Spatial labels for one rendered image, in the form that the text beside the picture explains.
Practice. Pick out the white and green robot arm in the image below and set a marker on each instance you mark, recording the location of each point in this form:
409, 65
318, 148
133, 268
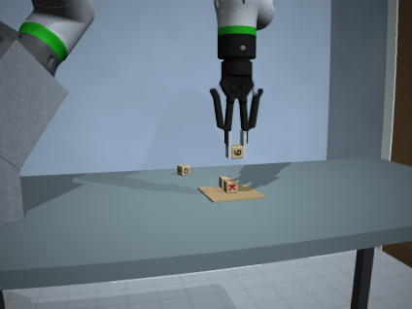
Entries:
54, 28

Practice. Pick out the tan square mat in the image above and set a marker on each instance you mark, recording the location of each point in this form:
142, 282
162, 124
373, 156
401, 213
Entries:
216, 194

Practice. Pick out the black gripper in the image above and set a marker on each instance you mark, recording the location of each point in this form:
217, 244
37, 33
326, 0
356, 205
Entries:
236, 83

